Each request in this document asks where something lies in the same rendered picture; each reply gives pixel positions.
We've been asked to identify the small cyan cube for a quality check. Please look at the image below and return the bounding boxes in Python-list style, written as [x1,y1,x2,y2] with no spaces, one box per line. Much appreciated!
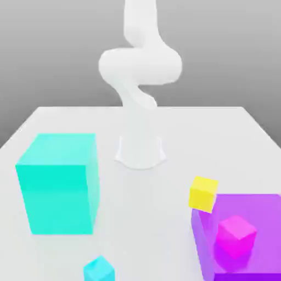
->
[83,255,116,281]

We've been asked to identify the large turquoise box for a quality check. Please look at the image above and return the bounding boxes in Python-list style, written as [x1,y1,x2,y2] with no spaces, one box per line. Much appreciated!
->
[15,133,101,235]

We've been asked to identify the small magenta cube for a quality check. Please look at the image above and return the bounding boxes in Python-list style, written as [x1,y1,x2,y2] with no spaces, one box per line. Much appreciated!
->
[215,214,258,260]

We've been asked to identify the small yellow cube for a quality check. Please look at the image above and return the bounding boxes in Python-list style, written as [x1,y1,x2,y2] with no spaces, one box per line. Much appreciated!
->
[188,175,220,214]

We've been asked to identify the large purple box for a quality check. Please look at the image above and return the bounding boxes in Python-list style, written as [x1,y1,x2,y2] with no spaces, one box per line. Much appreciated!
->
[190,193,281,281]

